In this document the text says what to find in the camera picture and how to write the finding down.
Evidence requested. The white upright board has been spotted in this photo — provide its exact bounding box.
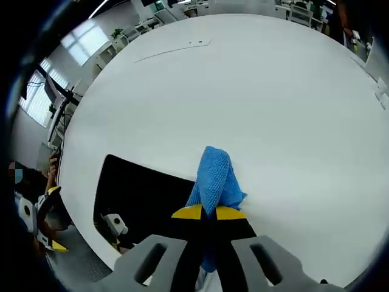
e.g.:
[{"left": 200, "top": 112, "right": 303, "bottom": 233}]
[{"left": 364, "top": 30, "right": 389, "bottom": 77}]

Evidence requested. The window with blinds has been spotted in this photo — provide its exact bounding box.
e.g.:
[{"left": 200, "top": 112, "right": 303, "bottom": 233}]
[{"left": 60, "top": 21, "right": 110, "bottom": 66}]

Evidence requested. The blue cleaning cloth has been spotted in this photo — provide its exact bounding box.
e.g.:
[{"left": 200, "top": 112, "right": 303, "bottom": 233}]
[{"left": 185, "top": 145, "right": 249, "bottom": 274}]

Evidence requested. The grey mesh office chair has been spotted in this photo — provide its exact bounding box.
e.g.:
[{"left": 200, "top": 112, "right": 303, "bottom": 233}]
[{"left": 45, "top": 224, "right": 115, "bottom": 288}]

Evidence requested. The black stand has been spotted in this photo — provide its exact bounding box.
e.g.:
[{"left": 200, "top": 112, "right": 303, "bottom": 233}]
[{"left": 29, "top": 60, "right": 84, "bottom": 147}]

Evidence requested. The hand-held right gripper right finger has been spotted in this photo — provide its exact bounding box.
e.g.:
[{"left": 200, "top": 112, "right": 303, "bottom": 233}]
[{"left": 216, "top": 206, "right": 347, "bottom": 292}]

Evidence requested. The black mirror with white frame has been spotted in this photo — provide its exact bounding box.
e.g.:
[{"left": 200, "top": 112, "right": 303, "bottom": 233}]
[{"left": 92, "top": 153, "right": 198, "bottom": 253}]

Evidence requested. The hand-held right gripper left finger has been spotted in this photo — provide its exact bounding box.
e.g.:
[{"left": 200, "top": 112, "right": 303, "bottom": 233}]
[{"left": 97, "top": 203, "right": 213, "bottom": 292}]

